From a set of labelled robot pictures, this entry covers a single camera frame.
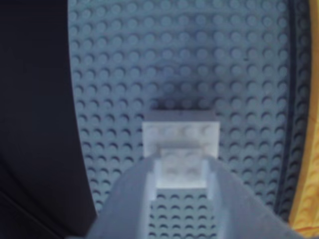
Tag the white lego cube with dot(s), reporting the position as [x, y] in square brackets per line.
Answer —
[179, 169]

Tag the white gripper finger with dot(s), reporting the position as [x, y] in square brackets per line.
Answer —
[239, 214]
[124, 211]

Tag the grey studded lego baseplate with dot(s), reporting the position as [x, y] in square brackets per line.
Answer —
[174, 49]

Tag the dark grey brick strip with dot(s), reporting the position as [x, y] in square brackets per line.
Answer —
[292, 74]

